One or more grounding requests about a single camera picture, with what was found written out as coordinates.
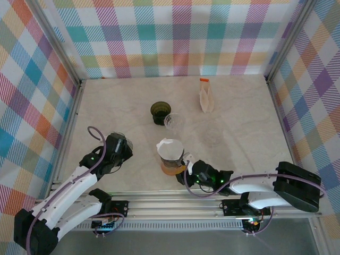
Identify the smoky grey plastic cup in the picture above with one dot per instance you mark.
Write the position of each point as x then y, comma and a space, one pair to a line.
117, 133

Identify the orange plastic cup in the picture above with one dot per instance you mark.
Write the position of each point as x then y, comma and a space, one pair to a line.
170, 172

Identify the dark green coffee dripper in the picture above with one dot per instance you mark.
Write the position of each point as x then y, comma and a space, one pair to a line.
159, 110

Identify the clear plastic coffee dripper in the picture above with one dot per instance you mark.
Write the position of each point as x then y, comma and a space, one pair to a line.
172, 119

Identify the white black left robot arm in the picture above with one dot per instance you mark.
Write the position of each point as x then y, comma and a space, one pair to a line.
66, 191

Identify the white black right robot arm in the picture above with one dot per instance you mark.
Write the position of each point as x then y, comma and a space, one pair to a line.
252, 186

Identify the controller board with green light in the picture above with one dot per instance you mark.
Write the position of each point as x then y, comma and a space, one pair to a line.
252, 224
105, 225

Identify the grey metal sheet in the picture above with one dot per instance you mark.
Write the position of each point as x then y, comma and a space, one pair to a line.
172, 244

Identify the colourful plaid backdrop cloth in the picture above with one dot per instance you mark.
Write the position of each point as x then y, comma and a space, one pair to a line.
170, 34
26, 106
318, 106

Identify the wide aluminium mounting rail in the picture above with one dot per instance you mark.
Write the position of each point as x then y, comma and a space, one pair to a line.
172, 207

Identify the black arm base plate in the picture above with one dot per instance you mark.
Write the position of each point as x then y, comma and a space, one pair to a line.
120, 207
231, 208

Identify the aluminium side rail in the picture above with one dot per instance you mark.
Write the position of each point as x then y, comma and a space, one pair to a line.
70, 119
281, 119

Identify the aluminium frame post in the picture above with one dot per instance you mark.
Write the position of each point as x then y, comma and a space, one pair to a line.
58, 45
290, 40

